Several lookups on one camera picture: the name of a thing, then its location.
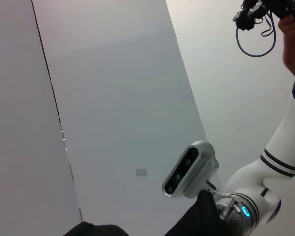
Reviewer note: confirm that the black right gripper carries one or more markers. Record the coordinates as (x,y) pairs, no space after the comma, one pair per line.
(201,218)

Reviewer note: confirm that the black handheld device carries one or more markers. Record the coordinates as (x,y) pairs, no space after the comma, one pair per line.
(250,14)

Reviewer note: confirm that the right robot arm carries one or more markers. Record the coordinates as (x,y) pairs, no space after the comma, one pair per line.
(280,137)

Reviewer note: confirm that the person hand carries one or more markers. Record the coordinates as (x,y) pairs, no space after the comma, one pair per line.
(293,28)

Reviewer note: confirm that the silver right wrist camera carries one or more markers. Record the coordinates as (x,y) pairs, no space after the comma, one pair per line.
(201,159)

